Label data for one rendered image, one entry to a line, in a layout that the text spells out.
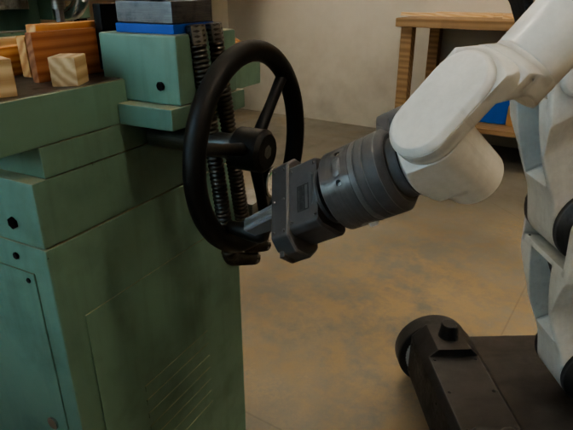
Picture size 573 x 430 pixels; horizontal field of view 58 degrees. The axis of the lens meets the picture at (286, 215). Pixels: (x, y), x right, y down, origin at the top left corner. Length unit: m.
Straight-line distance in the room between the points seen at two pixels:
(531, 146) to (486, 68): 0.62
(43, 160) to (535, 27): 0.55
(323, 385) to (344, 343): 0.20
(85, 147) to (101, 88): 0.08
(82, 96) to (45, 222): 0.17
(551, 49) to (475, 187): 0.13
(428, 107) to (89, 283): 0.53
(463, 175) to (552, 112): 0.46
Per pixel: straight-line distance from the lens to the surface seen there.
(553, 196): 1.04
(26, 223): 0.73
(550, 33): 0.52
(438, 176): 0.50
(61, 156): 0.72
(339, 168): 0.53
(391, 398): 1.52
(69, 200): 0.73
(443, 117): 0.47
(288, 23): 4.49
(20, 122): 0.68
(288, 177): 0.59
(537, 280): 1.23
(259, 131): 0.71
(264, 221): 0.61
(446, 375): 1.32
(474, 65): 0.49
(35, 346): 0.85
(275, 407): 1.47
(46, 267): 0.74
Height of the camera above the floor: 1.02
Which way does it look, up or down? 24 degrees down
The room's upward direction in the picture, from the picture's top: straight up
